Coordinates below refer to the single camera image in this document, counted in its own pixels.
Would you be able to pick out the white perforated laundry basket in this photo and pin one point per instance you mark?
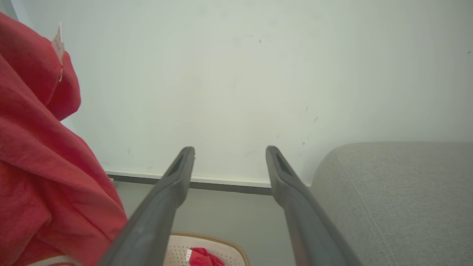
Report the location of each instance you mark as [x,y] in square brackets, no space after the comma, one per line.
[176,251]

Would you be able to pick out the red garment with white trim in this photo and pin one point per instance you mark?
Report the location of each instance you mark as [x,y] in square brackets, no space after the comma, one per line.
[44,166]

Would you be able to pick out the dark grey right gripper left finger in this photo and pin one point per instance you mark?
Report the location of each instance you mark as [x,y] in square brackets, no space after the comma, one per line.
[155,218]

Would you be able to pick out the grey fabric sofa seat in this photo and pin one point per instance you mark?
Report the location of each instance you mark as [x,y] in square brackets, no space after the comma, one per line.
[399,199]

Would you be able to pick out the red cloth with white label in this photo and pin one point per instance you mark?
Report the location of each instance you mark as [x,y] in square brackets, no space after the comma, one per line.
[203,257]

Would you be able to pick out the white and grey baseboard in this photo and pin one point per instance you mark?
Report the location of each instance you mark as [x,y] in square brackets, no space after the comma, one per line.
[225,183]

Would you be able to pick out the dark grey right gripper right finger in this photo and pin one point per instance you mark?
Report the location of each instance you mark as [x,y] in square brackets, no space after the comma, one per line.
[306,221]

